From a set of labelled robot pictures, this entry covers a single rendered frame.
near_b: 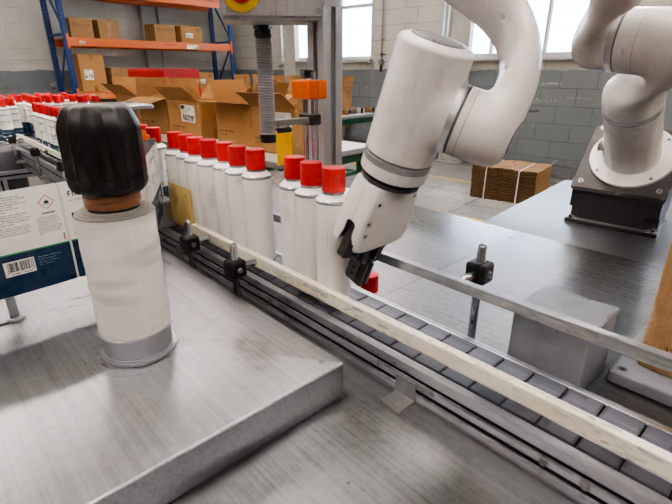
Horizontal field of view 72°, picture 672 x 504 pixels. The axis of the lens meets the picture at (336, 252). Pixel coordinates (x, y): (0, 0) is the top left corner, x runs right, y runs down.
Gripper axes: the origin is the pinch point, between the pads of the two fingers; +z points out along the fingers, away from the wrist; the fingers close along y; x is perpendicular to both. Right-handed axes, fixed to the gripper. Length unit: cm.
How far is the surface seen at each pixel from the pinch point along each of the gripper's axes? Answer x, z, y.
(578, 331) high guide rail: 26.7, -11.0, -3.3
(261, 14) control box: -37.3, -23.6, -4.1
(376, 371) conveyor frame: 11.8, 6.6, 5.4
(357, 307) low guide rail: 4.9, 1.4, 4.5
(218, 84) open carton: -223, 62, -110
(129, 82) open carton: -345, 107, -103
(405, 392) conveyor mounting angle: 16.7, 5.1, 5.7
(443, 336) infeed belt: 14.6, 1.5, -2.7
